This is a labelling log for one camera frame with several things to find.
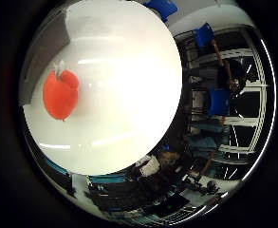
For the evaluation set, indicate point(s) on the red tomato plush toy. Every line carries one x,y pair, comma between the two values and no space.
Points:
60,95

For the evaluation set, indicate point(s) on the person in white shirt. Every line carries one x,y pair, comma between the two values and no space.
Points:
150,166

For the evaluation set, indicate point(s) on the teal striped black rack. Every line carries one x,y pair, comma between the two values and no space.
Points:
107,179

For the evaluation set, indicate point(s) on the blue chair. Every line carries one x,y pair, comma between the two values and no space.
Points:
219,102
203,34
162,8

